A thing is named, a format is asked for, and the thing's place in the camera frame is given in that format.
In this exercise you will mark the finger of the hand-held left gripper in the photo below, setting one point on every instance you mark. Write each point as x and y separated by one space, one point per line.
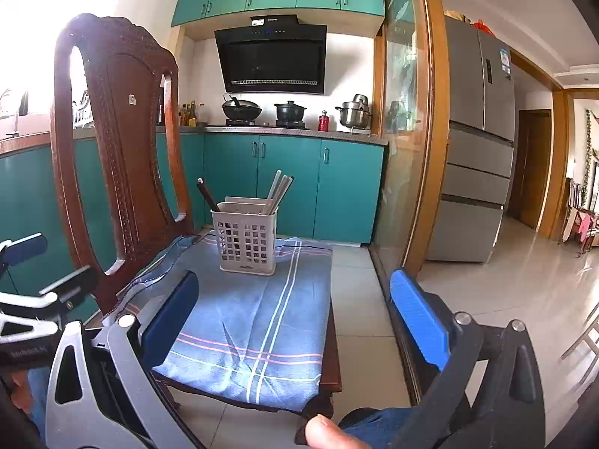
75 283
28 249

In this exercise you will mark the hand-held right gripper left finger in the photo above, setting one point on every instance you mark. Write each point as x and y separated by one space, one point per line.
171 318

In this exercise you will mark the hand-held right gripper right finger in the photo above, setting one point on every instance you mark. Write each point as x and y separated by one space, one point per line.
419 318

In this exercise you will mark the white plastic utensil basket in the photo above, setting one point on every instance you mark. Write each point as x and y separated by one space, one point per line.
243 248

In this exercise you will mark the black chopstick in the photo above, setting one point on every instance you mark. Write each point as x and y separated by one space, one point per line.
206 194

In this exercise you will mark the white chopstick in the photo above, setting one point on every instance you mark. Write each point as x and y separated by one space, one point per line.
274 189

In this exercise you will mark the bundle of mixed chopsticks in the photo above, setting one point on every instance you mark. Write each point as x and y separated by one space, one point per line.
283 194

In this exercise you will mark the person's left hand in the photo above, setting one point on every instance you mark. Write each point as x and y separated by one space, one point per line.
19 386

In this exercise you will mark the person's right hand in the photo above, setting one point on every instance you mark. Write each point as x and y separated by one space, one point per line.
330 432

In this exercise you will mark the blue plaid cloth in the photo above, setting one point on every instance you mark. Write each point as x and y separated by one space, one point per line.
262 313

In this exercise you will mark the person's jeans leg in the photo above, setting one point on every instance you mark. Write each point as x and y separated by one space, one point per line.
374 425

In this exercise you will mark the carved wooden chair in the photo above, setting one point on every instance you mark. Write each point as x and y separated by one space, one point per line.
117 149

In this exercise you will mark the wood framed glass door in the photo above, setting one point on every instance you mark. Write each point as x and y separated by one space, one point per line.
402 173

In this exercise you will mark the white dish rack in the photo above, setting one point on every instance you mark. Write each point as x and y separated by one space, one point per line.
82 110

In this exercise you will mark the grey refrigerator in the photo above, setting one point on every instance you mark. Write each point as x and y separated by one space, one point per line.
472 173

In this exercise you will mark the metal folding rack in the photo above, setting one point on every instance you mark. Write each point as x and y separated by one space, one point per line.
585 332

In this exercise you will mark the teal lower cabinets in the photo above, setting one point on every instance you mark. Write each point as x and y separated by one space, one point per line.
290 187

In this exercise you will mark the brown wooden door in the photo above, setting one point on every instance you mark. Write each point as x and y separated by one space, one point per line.
531 173

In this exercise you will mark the drying rack with clothes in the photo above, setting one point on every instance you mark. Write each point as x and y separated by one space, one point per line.
585 224

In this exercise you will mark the grey kitchen countertop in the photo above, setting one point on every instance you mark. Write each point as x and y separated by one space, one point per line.
355 136

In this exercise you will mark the amber oil bottle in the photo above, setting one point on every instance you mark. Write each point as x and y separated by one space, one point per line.
183 118
192 116

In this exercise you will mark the clear condiment bottle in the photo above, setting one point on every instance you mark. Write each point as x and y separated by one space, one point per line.
203 117

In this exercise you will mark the stainless steel pot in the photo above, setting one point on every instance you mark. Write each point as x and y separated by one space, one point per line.
354 114

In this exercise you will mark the red bottle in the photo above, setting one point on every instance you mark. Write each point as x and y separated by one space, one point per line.
324 122

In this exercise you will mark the black wok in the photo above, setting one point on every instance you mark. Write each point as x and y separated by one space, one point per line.
241 110

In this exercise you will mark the gas stove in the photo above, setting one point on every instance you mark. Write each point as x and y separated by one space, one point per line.
290 125

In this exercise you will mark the green vine garland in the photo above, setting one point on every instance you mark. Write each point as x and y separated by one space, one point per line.
588 159

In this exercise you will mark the black lidded pot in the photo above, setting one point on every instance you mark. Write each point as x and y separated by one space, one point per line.
289 112

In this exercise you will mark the black range hood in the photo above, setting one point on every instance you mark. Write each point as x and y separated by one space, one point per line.
271 61

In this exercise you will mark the red bag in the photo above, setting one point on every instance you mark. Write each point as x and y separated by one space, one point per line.
483 28

